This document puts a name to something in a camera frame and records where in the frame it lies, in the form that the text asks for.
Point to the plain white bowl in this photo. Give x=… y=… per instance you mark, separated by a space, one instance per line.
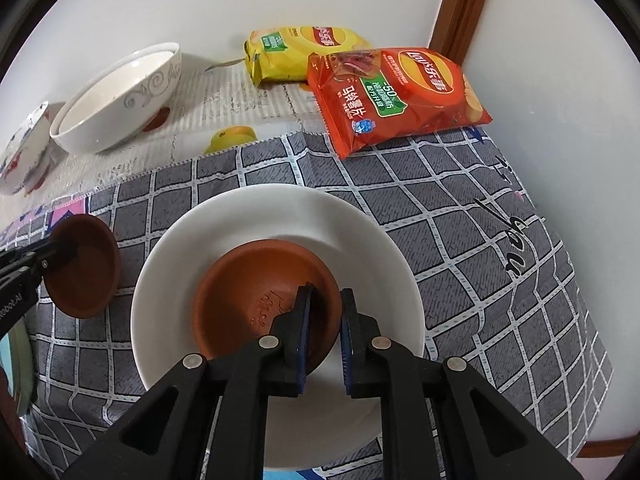
x=380 y=280

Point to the brown wooden door frame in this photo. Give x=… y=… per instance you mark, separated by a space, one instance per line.
x=462 y=5

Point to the red chips bag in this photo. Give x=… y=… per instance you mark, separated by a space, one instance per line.
x=390 y=100

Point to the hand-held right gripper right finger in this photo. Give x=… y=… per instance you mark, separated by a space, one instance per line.
x=347 y=340

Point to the large white swirl-print bowl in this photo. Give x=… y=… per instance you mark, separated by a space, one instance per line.
x=135 y=110

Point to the small brown clay bowl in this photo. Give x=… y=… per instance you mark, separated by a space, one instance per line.
x=87 y=270
x=240 y=290

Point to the white bowl with orange print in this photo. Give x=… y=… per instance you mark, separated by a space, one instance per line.
x=115 y=85

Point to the white bowl with blue pattern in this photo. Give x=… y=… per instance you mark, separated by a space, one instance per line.
x=22 y=155

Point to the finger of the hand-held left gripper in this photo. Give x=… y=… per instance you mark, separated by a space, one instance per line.
x=30 y=262

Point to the grey checked tablecloth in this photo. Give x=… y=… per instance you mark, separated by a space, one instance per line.
x=475 y=270

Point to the yellow chips bag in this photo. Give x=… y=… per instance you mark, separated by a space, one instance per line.
x=290 y=55

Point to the brown wooden baseboard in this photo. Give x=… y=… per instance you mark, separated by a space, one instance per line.
x=607 y=455

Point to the white printed table cover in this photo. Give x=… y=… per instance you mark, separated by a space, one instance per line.
x=200 y=115

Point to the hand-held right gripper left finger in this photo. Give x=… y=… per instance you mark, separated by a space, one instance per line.
x=302 y=340

